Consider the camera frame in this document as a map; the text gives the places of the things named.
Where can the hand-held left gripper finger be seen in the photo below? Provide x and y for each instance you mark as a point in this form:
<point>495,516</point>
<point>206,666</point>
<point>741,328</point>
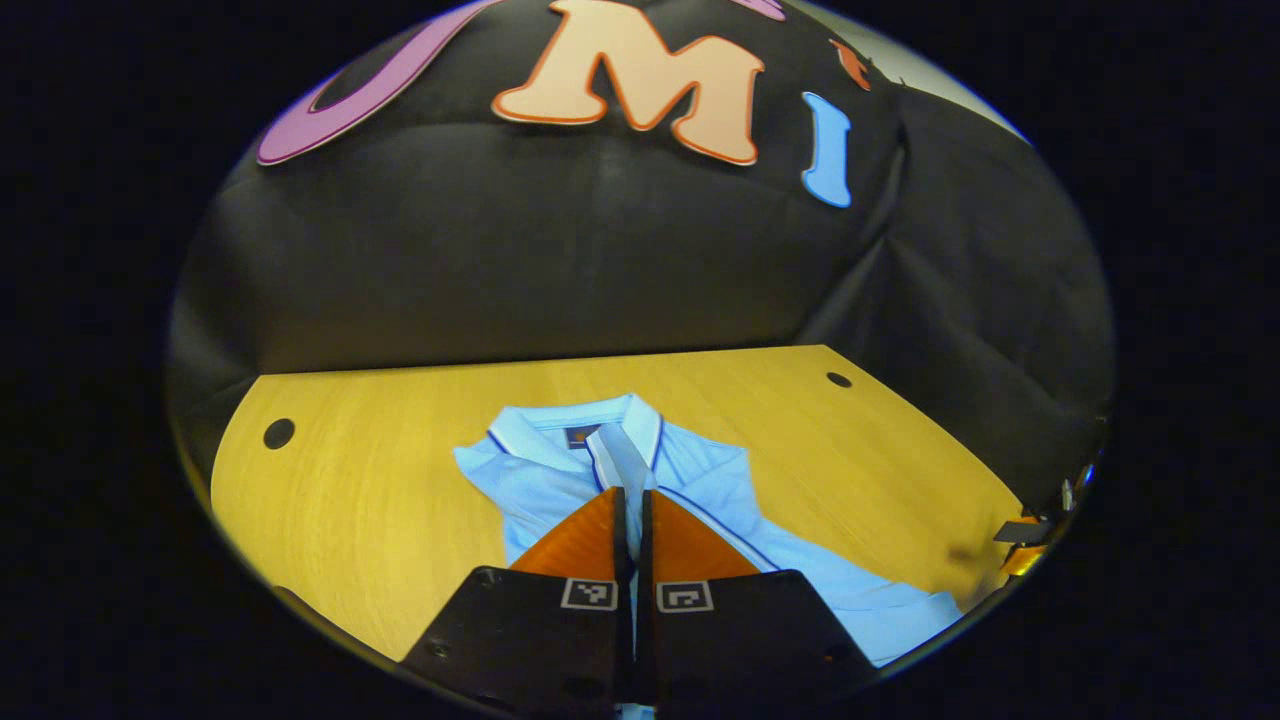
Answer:
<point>646,650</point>
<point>623,650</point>

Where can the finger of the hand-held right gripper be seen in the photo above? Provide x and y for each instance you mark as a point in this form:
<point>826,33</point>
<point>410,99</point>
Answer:
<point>1020,532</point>

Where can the light blue T-shirt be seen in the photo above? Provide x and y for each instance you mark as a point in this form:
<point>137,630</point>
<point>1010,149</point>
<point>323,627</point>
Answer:
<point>720,490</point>

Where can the black backdrop cloth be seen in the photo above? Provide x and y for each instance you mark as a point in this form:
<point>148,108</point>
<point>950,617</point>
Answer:
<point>600,260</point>

